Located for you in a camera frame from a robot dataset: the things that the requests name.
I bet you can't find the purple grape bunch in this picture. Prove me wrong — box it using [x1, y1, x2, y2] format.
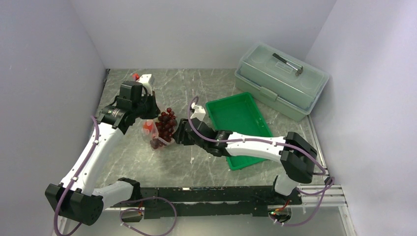
[149, 107, 178, 149]

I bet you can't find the clear zip top bag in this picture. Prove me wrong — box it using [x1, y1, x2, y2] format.
[140, 107, 179, 150]

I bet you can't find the red mango fruit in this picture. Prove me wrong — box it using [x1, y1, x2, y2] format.
[142, 120, 153, 135]

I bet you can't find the green plastic tray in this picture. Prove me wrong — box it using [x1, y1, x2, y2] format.
[205, 92, 273, 171]

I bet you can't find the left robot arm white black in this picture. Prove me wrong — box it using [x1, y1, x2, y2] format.
[45, 81, 160, 230]

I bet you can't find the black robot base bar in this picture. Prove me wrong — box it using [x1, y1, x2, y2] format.
[116, 186, 302, 219]

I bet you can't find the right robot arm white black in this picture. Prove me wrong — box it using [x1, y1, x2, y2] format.
[173, 118, 318, 204]

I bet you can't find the pale green lidded storage box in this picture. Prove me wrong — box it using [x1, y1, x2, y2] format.
[235, 42, 330, 121]

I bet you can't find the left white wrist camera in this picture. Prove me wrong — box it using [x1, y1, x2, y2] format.
[132, 73, 155, 95]

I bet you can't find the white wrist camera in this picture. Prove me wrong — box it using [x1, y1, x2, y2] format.
[190, 102, 206, 121]
[132, 73, 155, 95]

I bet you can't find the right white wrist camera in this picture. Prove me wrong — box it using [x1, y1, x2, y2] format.
[190, 102, 206, 121]

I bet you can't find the aluminium frame rail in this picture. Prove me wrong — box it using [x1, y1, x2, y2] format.
[52, 117, 356, 236]

